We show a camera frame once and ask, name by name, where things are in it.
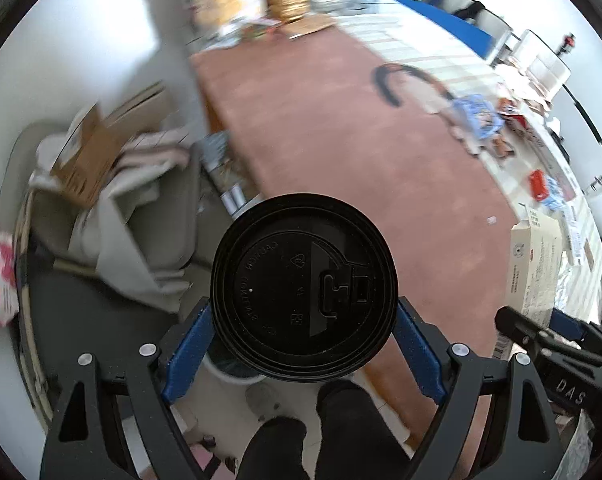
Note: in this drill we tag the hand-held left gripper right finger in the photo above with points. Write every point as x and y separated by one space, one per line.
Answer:
416 350

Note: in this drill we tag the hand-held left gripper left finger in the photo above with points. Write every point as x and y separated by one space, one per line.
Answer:
188 355

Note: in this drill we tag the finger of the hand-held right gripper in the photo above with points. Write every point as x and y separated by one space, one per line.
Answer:
566 324
516 325

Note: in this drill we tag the white round waste bin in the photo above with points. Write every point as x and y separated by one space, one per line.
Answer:
231 372

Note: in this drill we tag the white paper carton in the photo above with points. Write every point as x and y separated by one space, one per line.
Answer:
533 265

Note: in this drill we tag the black plastic cup lid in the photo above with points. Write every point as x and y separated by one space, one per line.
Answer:
301 285

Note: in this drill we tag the grey fuzzy slipper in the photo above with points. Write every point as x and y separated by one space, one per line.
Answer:
263 400

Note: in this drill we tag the grey folding bed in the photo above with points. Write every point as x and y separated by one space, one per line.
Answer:
96 325

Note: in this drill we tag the person's legs in black pants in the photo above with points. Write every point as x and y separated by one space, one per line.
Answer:
346 425

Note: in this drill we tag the blue white snack packet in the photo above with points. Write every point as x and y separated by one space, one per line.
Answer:
556 197

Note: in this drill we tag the beige cloth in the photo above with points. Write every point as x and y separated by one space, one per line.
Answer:
116 240

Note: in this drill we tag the red snack packet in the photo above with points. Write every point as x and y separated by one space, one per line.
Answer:
538 185

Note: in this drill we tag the small striped white box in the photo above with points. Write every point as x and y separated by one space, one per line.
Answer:
233 197

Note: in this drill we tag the long white box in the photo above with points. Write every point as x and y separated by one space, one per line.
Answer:
551 160

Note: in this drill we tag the pink striped towel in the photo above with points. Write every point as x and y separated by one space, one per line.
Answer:
156 152

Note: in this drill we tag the brown snack wrapper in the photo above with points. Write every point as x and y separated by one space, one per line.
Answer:
511 112

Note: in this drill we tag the brown cardboard box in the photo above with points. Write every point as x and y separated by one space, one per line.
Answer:
86 160

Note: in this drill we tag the pink cat print tablecloth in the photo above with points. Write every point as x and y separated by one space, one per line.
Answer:
331 135

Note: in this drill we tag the clear plastic storage box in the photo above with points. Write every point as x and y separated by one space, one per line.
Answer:
546 62

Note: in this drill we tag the tripod stand with red knob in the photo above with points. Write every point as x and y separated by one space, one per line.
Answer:
570 42

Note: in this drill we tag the blue board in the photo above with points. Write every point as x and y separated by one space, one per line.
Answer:
446 22

